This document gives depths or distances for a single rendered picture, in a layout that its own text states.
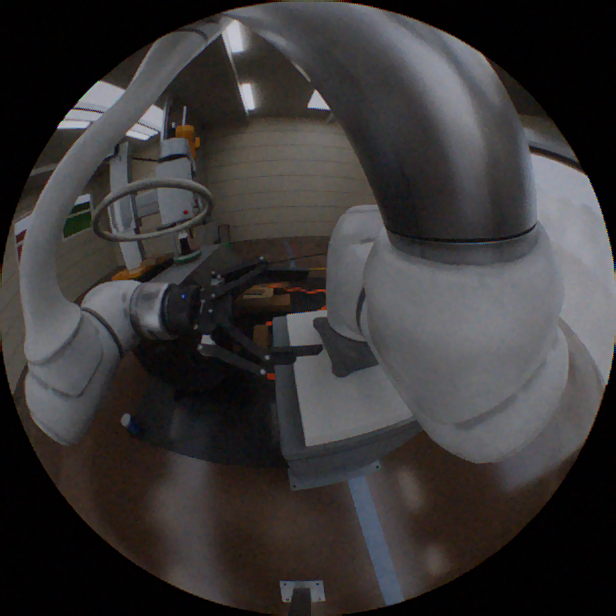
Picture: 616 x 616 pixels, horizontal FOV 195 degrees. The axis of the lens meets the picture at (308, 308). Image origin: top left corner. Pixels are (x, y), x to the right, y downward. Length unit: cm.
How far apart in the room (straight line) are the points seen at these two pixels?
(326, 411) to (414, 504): 106
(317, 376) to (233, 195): 601
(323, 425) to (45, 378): 35
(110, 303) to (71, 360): 11
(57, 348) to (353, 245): 35
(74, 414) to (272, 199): 600
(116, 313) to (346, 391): 37
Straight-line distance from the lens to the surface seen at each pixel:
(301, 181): 611
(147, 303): 28
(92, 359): 25
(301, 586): 129
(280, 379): 40
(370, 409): 31
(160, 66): 36
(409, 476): 127
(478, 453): 16
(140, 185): 59
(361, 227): 25
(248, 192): 608
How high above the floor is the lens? 113
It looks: 33 degrees down
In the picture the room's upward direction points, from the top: straight up
